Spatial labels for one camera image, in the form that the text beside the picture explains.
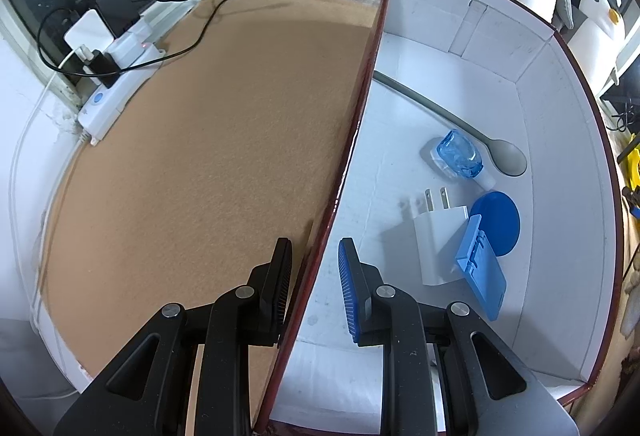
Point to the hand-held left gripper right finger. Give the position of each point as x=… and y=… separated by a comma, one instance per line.
x=350, y=286

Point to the blue phone stand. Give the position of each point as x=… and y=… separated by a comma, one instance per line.
x=485, y=276

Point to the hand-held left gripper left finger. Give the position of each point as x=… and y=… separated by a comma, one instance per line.
x=277, y=286

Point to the clear blue bottle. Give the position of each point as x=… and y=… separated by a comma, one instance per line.
x=455, y=153

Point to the white wall charger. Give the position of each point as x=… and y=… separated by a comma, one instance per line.
x=435, y=246

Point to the grey metal spoon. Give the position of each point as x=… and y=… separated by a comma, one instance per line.
x=505, y=158

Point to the white power adapter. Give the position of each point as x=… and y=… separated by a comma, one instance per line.
x=90, y=28

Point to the white power strip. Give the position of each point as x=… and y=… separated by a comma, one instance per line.
x=107, y=111

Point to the black plug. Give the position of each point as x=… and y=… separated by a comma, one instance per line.
x=102, y=66

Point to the black box device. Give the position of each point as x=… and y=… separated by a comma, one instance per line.
x=120, y=3

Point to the blue round lid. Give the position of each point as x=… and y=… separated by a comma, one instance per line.
x=500, y=216

